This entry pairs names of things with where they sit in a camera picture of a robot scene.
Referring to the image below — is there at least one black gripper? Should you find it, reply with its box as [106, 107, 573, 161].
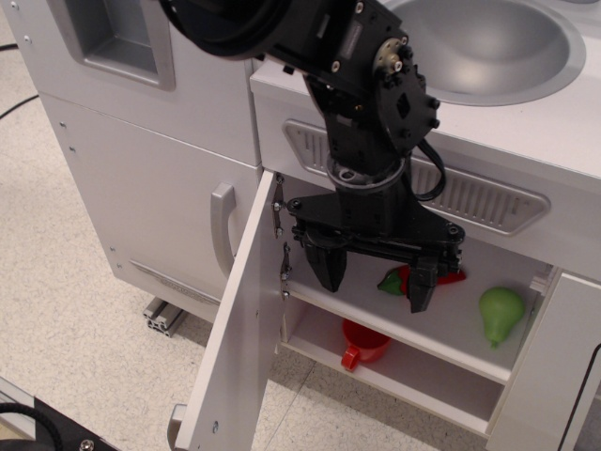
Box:
[287, 182, 465, 313]

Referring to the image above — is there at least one white cabinet door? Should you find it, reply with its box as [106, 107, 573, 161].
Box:
[486, 272, 600, 450]
[175, 171, 285, 450]

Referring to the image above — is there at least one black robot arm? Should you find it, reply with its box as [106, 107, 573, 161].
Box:
[162, 1, 465, 313]

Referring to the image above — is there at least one white toy kitchen cabinet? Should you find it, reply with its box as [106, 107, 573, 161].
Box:
[270, 1, 600, 450]

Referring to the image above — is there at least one red toy pepper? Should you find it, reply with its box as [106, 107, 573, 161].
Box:
[378, 265, 467, 296]

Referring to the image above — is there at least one red plastic cup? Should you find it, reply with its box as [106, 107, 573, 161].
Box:
[341, 319, 392, 371]

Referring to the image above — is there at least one lower metal door hinge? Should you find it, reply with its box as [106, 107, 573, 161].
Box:
[280, 242, 291, 301]

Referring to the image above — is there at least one metal door hinge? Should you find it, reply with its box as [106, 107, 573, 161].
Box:
[271, 173, 285, 238]
[280, 242, 291, 301]

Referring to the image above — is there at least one upper metal door hinge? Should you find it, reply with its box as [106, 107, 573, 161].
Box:
[271, 173, 285, 238]

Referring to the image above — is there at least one grey vent panel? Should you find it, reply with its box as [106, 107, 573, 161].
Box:
[283, 120, 550, 236]

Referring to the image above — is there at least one green toy pear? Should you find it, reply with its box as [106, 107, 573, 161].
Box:
[479, 287, 525, 349]

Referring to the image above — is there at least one aluminium extrusion bar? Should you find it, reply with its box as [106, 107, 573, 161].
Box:
[143, 297, 187, 337]

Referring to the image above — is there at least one grey metal sink bowl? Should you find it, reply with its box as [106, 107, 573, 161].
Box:
[385, 0, 586, 107]

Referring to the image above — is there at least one white toy fridge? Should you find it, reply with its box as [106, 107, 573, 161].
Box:
[1, 1, 261, 320]

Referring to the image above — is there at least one grey fridge door handle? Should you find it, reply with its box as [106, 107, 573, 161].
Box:
[210, 182, 236, 278]

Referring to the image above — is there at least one grey cabinet door handle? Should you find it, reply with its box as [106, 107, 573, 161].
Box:
[167, 404, 187, 450]

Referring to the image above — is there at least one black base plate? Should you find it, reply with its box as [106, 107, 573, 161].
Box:
[1, 398, 116, 451]

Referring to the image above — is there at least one black ribbed hose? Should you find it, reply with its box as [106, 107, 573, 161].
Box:
[0, 401, 64, 451]

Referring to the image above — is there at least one black floor cable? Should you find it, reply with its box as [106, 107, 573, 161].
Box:
[0, 42, 39, 118]

